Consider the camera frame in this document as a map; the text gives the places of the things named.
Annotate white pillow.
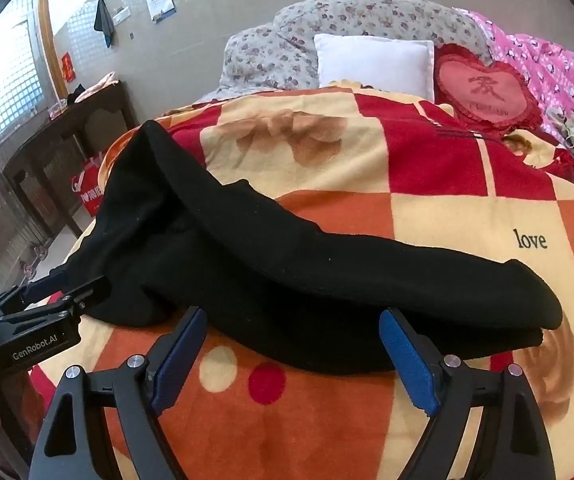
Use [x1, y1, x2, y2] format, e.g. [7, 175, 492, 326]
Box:
[313, 33, 436, 103]

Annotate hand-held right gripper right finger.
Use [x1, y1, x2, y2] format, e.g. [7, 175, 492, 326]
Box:
[378, 307, 558, 480]

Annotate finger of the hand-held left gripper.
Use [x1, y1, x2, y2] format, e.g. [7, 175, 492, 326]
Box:
[0, 275, 113, 329]
[0, 267, 73, 313]

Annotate lattice window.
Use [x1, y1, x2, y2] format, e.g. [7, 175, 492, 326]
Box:
[0, 0, 53, 161]

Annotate red orange printed blanket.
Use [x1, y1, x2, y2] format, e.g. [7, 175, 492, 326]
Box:
[20, 85, 574, 480]

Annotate dark hanging cloth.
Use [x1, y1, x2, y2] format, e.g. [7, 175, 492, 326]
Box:
[94, 0, 114, 48]

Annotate red heart cushion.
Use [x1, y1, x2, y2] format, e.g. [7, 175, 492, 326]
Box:
[432, 42, 544, 136]

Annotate pink cloth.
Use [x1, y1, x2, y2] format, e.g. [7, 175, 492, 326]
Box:
[74, 71, 120, 103]

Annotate floral grey pillows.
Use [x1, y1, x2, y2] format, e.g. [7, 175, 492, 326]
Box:
[202, 0, 492, 103]

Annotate black pants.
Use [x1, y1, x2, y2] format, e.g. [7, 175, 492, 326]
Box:
[78, 120, 564, 376]

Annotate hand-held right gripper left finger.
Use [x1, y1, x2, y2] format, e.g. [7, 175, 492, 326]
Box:
[28, 305, 209, 480]

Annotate dark wooden table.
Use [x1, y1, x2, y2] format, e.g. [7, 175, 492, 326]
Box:
[2, 80, 138, 238]

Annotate red shopping bag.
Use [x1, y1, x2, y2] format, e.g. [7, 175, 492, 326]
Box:
[70, 152, 113, 218]

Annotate pink printed quilt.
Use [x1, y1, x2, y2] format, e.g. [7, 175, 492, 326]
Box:
[459, 7, 574, 161]

